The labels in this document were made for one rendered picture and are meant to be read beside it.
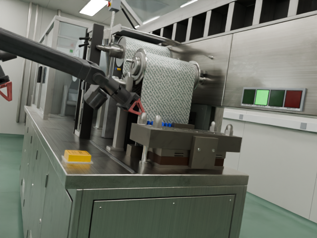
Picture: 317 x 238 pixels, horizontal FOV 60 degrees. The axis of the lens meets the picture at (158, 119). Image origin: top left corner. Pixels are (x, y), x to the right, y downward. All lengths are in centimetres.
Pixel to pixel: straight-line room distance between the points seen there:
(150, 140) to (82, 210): 29
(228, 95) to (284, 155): 276
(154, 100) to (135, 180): 38
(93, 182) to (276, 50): 72
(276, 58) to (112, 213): 72
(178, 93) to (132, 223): 55
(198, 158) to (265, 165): 309
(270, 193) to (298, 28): 319
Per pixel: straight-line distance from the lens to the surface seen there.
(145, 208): 88
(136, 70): 110
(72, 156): 88
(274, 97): 99
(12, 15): 668
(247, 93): 107
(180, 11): 163
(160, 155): 93
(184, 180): 91
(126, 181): 82
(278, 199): 394
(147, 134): 90
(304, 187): 372
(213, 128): 117
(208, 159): 100
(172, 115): 114
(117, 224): 86
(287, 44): 102
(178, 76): 115
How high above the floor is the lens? 111
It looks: 3 degrees down
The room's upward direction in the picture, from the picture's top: 8 degrees clockwise
